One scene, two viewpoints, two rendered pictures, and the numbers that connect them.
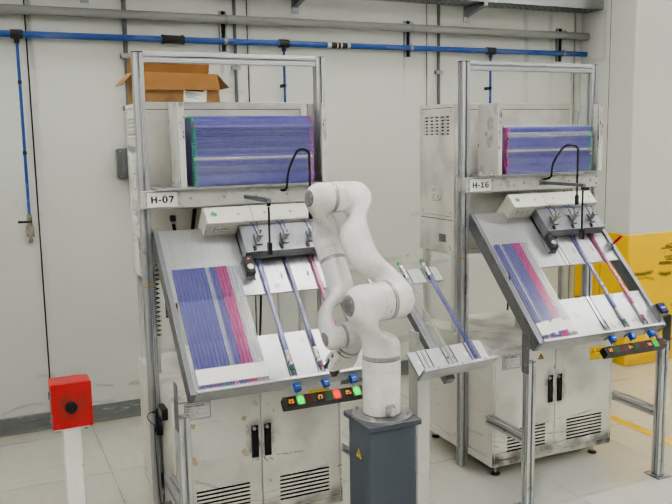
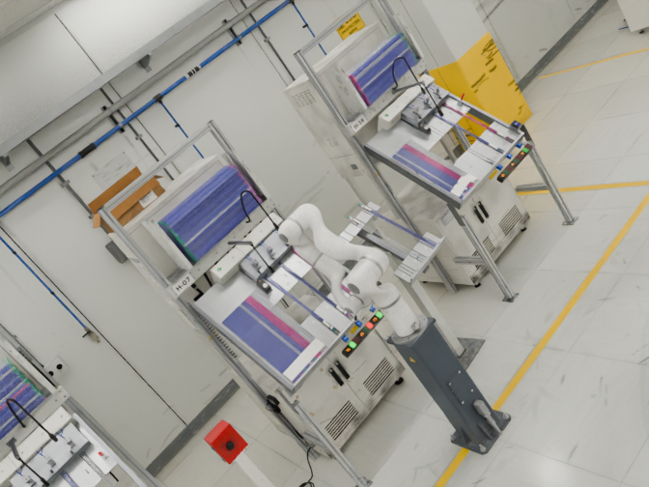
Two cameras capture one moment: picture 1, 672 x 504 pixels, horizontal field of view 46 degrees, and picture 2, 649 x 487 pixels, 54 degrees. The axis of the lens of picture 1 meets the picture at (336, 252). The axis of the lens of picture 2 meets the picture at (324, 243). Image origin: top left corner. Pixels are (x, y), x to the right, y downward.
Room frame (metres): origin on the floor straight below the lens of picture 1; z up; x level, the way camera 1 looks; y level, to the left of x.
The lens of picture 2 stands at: (-0.19, -0.02, 2.23)
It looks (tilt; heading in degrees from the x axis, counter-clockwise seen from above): 20 degrees down; 359
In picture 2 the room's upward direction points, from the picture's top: 36 degrees counter-clockwise
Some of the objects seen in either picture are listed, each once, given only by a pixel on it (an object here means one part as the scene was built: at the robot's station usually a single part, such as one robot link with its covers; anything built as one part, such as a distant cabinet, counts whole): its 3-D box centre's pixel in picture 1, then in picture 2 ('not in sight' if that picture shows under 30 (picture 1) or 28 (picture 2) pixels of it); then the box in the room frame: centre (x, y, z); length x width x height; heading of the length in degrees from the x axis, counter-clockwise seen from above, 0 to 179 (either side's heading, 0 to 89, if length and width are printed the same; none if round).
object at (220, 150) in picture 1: (250, 150); (211, 212); (3.22, 0.34, 1.52); 0.51 x 0.13 x 0.27; 114
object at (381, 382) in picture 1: (381, 386); (399, 315); (2.41, -0.14, 0.79); 0.19 x 0.19 x 0.18
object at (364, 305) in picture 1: (372, 321); (371, 285); (2.39, -0.11, 1.00); 0.19 x 0.12 x 0.24; 122
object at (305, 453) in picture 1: (237, 433); (318, 373); (3.30, 0.44, 0.31); 0.70 x 0.65 x 0.62; 114
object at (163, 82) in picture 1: (201, 80); (144, 186); (3.45, 0.56, 1.82); 0.68 x 0.30 x 0.20; 114
